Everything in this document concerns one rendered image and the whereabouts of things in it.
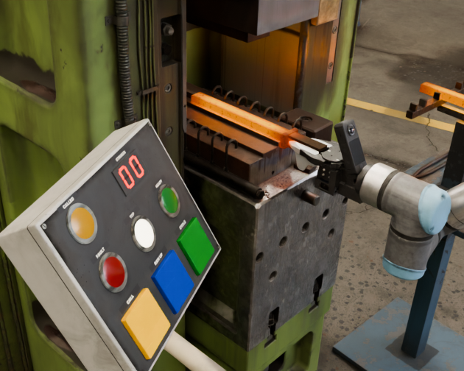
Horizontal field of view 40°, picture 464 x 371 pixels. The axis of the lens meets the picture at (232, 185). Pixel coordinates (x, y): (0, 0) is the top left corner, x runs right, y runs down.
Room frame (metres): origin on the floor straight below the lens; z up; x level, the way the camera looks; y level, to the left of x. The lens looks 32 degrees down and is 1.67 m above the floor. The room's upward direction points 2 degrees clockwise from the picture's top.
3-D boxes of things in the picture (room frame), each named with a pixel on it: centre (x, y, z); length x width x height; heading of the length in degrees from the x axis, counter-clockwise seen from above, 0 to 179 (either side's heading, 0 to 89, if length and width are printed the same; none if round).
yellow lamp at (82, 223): (0.71, 0.20, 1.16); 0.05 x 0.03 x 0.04; 138
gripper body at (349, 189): (1.20, -0.25, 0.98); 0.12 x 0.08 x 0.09; 48
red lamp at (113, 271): (0.70, 0.16, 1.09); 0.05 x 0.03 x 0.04; 138
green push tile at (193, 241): (0.88, 0.06, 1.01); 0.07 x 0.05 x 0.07; 163
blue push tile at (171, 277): (0.78, 0.09, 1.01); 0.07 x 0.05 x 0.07; 163
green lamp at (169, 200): (0.89, 0.10, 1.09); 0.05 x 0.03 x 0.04; 138
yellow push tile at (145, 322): (0.69, 0.12, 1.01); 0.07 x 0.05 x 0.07; 163
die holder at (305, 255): (1.48, 0.02, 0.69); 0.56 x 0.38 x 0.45; 48
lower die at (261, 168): (1.43, 0.05, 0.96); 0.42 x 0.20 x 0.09; 48
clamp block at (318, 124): (1.46, -0.18, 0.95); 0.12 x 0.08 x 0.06; 48
